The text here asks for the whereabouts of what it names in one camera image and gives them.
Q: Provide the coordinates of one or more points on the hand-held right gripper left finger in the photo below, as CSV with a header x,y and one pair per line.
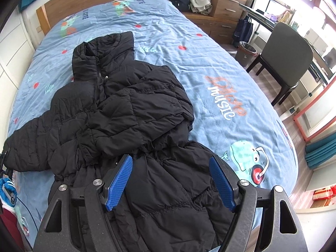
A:
x,y
118,183

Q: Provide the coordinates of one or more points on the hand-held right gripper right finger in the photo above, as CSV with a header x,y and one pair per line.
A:
x,y
223,183

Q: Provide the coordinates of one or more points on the black puffer jacket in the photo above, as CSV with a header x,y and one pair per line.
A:
x,y
136,105

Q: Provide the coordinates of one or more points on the maroon clothing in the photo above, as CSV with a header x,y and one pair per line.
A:
x,y
8,231

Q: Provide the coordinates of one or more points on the red package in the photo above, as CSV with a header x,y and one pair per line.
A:
x,y
325,195

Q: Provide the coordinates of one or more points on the stack of teal mats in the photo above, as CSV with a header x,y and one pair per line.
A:
x,y
321,152

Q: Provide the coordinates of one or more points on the white wardrobe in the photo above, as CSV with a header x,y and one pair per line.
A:
x,y
13,47

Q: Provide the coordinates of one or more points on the bed with blue sheet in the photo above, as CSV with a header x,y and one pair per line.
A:
x,y
223,57

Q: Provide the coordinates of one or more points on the dark trash bin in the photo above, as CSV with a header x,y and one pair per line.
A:
x,y
245,53

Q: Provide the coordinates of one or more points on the grey chair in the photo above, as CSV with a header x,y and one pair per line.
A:
x,y
286,52

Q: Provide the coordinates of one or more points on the navy bag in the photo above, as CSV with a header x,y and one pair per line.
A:
x,y
242,30

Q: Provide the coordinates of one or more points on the glass desk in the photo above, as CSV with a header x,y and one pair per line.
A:
x,y
258,14

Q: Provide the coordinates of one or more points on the wooden drawer chest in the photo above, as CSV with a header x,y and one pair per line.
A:
x,y
225,8

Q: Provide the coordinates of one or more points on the beige cloth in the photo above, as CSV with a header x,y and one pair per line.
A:
x,y
200,0

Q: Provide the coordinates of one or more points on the orange frame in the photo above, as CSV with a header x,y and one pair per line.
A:
x,y
302,128

